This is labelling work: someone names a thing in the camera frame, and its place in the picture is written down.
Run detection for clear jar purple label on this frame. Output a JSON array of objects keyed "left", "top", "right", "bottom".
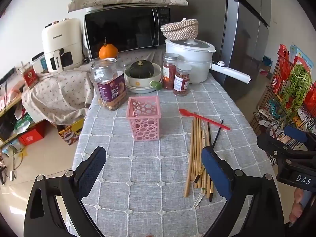
[{"left": 91, "top": 57, "right": 128, "bottom": 111}]

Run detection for yellow printed box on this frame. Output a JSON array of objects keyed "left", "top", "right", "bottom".
[{"left": 57, "top": 118, "right": 85, "bottom": 143}]

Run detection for red plastic spoon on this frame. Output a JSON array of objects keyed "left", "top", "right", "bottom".
[{"left": 179, "top": 108, "right": 231, "bottom": 131}]

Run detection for woven rope basket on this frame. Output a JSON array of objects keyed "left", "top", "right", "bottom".
[{"left": 160, "top": 17, "right": 199, "bottom": 41}]

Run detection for red cardboard box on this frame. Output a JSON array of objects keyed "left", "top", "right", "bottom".
[{"left": 18, "top": 126, "right": 46, "bottom": 146}]

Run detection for white electric pot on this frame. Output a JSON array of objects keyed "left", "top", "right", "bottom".
[{"left": 164, "top": 38, "right": 252, "bottom": 85}]

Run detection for orange fruit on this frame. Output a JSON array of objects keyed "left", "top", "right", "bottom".
[{"left": 99, "top": 38, "right": 119, "bottom": 60}]

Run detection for black microwave oven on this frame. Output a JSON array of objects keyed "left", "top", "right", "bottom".
[{"left": 83, "top": 5, "right": 171, "bottom": 60}]

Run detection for plain wooden chopstick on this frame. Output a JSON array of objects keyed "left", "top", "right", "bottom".
[{"left": 198, "top": 118, "right": 210, "bottom": 198}]

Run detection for bunch of green vegetables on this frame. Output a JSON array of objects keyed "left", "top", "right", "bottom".
[{"left": 281, "top": 64, "right": 313, "bottom": 120}]

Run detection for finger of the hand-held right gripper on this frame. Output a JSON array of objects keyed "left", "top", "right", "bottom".
[
  {"left": 283, "top": 125, "right": 316, "bottom": 144},
  {"left": 256, "top": 133, "right": 316, "bottom": 160}
]

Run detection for pink perforated plastic basket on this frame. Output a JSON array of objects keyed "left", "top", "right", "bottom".
[{"left": 126, "top": 96, "right": 162, "bottom": 142}]

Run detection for wooden shelf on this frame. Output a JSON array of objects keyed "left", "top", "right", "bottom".
[{"left": 0, "top": 92, "right": 25, "bottom": 119}]

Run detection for white box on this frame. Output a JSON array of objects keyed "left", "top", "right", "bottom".
[{"left": 31, "top": 52, "right": 50, "bottom": 74}]

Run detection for white flower print bowl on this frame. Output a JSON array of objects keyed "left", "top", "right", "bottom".
[{"left": 124, "top": 63, "right": 163, "bottom": 87}]

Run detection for black wire rack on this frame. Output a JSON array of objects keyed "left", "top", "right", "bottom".
[{"left": 252, "top": 52, "right": 316, "bottom": 163}]

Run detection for long bamboo chopstick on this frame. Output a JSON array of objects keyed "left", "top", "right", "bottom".
[
  {"left": 196, "top": 117, "right": 200, "bottom": 188},
  {"left": 189, "top": 118, "right": 196, "bottom": 183},
  {"left": 184, "top": 119, "right": 194, "bottom": 198},
  {"left": 193, "top": 118, "right": 198, "bottom": 184}
]

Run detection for printed bamboo chopstick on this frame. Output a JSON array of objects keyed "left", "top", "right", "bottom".
[
  {"left": 201, "top": 129, "right": 207, "bottom": 195},
  {"left": 204, "top": 128, "right": 210, "bottom": 199}
]

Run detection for green pumpkin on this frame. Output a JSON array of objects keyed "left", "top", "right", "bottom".
[{"left": 129, "top": 60, "right": 155, "bottom": 79}]

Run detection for tall jar red contents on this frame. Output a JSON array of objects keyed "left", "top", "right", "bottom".
[{"left": 162, "top": 53, "right": 179, "bottom": 91}]

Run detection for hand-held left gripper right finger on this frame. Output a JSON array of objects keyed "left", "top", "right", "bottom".
[{"left": 201, "top": 146, "right": 287, "bottom": 237}]

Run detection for white air fryer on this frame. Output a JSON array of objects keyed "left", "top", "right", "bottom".
[{"left": 41, "top": 18, "right": 83, "bottom": 73}]

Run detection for floral cover cloth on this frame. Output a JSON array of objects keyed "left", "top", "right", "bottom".
[{"left": 22, "top": 49, "right": 164, "bottom": 126}]

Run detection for grey refrigerator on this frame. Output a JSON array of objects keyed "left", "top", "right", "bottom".
[{"left": 168, "top": 0, "right": 272, "bottom": 100}]

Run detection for grey checked tablecloth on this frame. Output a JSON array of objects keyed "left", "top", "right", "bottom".
[{"left": 71, "top": 73, "right": 280, "bottom": 237}]

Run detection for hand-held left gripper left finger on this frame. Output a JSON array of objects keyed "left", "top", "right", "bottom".
[{"left": 23, "top": 146, "right": 107, "bottom": 237}]

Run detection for red snack packet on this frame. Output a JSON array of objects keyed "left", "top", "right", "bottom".
[{"left": 277, "top": 44, "right": 290, "bottom": 73}]

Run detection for short jar red contents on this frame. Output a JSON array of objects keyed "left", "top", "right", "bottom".
[{"left": 173, "top": 64, "right": 192, "bottom": 96}]

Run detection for person's right hand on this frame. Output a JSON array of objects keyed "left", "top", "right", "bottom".
[{"left": 288, "top": 188, "right": 308, "bottom": 228}]

